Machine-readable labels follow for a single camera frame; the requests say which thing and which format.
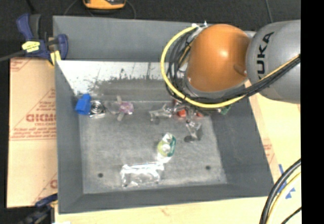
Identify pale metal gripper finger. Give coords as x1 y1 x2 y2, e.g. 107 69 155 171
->
148 104 176 122
185 119 203 141

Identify clear plastic bottle, green label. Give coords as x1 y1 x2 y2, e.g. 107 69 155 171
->
155 132 177 164

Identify grey metal bin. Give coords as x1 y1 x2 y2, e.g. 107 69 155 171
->
52 15 276 214

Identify clear glass jar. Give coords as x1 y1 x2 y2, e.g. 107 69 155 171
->
89 100 106 119

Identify clear plastic packet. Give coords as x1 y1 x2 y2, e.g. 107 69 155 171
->
119 161 166 189

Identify blue plastic cap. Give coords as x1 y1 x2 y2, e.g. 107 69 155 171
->
74 93 92 115

